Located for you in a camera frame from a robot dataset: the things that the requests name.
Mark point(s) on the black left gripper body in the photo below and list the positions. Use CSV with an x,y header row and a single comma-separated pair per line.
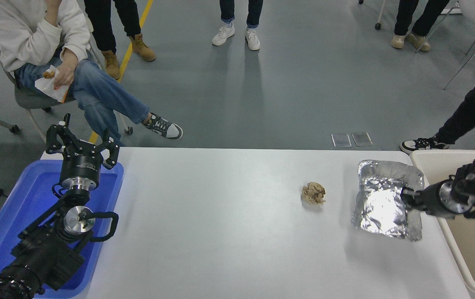
x,y
79,166

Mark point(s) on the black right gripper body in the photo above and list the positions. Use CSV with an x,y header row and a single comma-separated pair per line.
x,y
430,201

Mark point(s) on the silver foil plate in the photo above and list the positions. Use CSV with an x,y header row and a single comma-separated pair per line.
x,y
380,207

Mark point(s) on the white paper food wrapper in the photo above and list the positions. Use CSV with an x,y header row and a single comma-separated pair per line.
x,y
50,89

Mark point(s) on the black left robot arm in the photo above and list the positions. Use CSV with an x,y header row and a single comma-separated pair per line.
x,y
46,257

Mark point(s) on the clear floor plate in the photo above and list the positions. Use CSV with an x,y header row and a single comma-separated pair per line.
x,y
341,140
362,139

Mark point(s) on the person's hand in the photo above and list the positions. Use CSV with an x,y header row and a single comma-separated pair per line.
x,y
53,6
65,75

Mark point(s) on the grey office chair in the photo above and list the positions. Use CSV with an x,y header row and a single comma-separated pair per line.
x,y
30,99

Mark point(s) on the large pale plastic bin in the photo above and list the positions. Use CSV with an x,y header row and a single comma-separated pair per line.
x,y
470,249

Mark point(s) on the blue plastic tray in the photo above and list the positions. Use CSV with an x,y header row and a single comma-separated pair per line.
x,y
21,199

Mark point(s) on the brown fried snack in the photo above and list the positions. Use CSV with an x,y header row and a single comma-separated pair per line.
x,y
49,74

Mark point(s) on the crumpled tan paper ball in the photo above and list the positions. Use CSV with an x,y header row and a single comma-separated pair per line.
x,y
313,192

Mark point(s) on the seated person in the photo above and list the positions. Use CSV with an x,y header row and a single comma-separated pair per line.
x,y
13,29

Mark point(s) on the person in tan boots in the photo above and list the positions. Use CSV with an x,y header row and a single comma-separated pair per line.
x,y
115,20

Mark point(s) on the person in beige shoes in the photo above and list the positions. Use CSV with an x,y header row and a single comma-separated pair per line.
x,y
420,16

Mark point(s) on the white chair with castors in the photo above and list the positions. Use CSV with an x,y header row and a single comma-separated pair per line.
x,y
380,14

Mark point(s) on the person in white sneakers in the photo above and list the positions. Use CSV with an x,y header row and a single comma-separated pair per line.
x,y
227,12

